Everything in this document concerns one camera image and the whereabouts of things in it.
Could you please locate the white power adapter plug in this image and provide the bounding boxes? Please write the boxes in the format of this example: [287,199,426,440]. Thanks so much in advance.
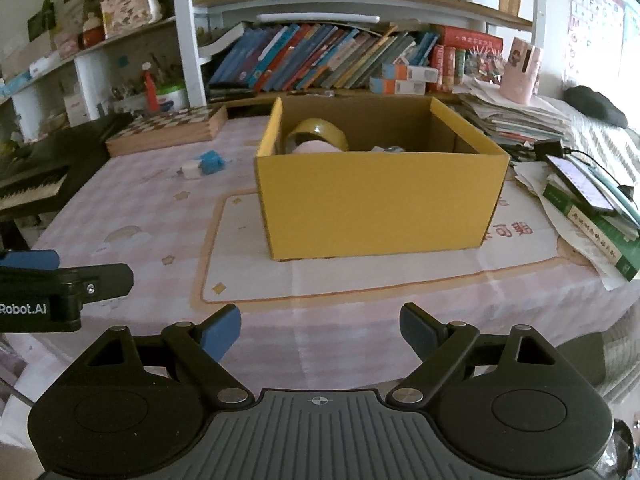
[178,159,203,180]

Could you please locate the blue object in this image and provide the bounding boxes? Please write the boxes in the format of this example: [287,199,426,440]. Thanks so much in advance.
[198,151,227,176]

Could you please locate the pink plush pig toy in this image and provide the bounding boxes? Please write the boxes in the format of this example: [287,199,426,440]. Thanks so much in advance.
[292,140,341,154]

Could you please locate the yellow tape roll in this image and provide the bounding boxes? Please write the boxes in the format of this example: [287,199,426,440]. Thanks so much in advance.
[284,118,349,154]

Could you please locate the black cushion object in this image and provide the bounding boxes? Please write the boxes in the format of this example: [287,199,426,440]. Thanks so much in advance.
[563,86,628,129]

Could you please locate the black Yamaha keyboard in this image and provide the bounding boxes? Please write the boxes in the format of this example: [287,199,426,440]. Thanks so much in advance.
[1,113,134,221]

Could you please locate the pink checkered tablecloth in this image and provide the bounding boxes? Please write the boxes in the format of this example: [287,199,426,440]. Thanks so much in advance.
[9,117,639,399]

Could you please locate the white desk mat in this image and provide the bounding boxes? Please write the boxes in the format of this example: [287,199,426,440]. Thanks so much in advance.
[195,180,590,304]

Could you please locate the wooden chessboard box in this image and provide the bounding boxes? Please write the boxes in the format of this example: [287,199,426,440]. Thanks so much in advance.
[106,104,228,157]

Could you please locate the orange bottle white cap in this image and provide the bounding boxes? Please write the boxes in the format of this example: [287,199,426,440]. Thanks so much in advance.
[141,62,160,114]

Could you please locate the white green lid jar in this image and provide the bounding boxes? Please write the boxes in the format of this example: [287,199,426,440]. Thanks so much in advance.
[156,82,189,113]

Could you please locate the yellow cardboard box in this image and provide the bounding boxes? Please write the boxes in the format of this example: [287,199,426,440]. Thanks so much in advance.
[254,94,510,260]

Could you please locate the green book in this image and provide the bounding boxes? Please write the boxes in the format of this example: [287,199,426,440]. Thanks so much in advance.
[542,182,639,282]

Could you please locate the white bookshelf unit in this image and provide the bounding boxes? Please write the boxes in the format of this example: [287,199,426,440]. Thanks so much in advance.
[0,0,542,146]

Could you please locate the stack of papers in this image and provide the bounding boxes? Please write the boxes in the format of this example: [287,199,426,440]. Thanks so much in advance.
[454,79,570,146]

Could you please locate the orange blue medicine boxes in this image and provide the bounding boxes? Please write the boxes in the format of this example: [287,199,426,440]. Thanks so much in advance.
[369,64,439,96]

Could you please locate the floral decorated house ornament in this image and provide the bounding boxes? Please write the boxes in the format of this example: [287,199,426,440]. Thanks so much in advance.
[101,0,163,39]

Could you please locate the row of leaning books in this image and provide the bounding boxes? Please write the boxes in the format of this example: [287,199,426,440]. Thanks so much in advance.
[201,22,439,96]

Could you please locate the red boxed book set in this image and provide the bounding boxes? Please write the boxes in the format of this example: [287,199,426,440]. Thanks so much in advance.
[432,25,504,89]

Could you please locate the smartphone with cable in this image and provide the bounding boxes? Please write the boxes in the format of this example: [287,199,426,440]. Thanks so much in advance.
[534,140,615,214]

